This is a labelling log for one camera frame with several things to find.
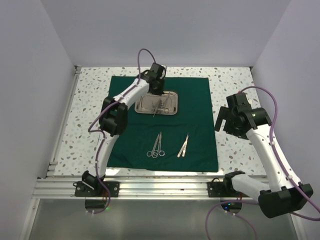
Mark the steel surgical scissors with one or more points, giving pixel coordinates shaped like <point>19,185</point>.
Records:
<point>158,152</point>

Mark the steel scalpel handle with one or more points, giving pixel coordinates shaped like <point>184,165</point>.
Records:
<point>156,107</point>

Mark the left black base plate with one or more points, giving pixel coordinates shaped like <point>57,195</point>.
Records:
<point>83,190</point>

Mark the steel ring-handled clamp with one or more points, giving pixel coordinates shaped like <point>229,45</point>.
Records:
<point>153,147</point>

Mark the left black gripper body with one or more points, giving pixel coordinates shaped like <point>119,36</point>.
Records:
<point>158,90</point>

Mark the aluminium mounting rail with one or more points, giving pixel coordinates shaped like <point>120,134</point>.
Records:
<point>132,187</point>

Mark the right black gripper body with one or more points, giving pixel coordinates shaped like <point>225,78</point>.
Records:
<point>230,127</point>

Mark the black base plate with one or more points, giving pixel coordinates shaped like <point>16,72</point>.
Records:
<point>216,189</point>
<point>83,190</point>

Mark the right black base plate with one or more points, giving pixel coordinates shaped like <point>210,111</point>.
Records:
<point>216,189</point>

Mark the stainless steel instrument tray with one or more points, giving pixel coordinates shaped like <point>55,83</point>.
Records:
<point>144,104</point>

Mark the steel forceps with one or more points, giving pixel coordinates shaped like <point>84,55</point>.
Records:
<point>162,108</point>

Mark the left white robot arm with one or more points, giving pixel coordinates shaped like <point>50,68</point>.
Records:
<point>113,120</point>

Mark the steel tweezers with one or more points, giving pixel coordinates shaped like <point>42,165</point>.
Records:
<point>182,151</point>

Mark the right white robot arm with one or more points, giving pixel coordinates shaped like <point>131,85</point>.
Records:
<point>284,193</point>

